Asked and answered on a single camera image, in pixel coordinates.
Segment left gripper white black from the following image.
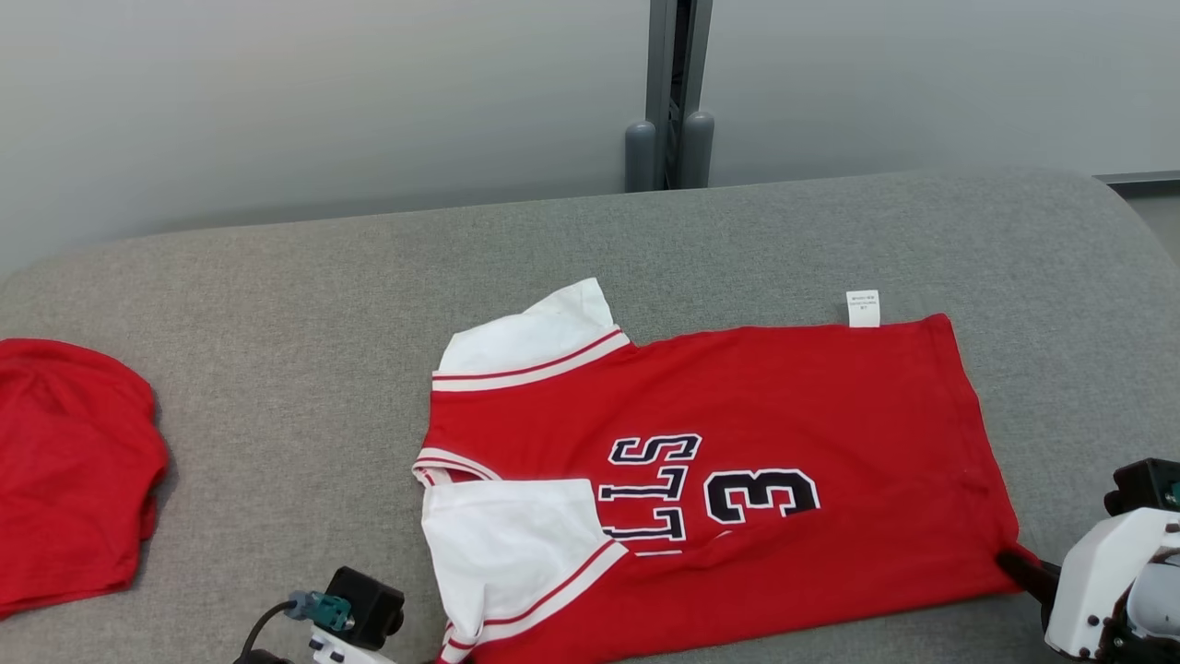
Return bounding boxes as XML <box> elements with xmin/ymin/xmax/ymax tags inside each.
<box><xmin>307</xmin><ymin>625</ymin><xmax>399</xmax><ymax>664</ymax></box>

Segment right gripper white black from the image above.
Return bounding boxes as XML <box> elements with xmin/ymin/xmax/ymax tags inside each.
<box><xmin>996</xmin><ymin>507</ymin><xmax>1180</xmax><ymax>664</ymax></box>

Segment red white basketball jersey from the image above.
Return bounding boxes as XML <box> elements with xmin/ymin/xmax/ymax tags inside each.
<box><xmin>411</xmin><ymin>277</ymin><xmax>1038</xmax><ymax>664</ymax></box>

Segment red shorts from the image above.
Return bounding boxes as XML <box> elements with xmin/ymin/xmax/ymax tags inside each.
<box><xmin>0</xmin><ymin>338</ymin><xmax>170</xmax><ymax>621</ymax></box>

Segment dark grey baseboard strip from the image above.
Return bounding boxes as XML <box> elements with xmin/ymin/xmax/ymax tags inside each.
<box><xmin>1094</xmin><ymin>171</ymin><xmax>1180</xmax><ymax>195</ymax></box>

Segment teal cable connector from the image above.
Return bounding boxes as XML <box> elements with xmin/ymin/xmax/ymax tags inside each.
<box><xmin>284</xmin><ymin>591</ymin><xmax>356</xmax><ymax>634</ymax></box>

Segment grey metal partition post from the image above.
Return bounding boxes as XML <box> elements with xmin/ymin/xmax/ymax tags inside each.
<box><xmin>676</xmin><ymin>0</ymin><xmax>716</xmax><ymax>190</ymax></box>
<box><xmin>625</xmin><ymin>0</ymin><xmax>681</xmax><ymax>193</ymax></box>

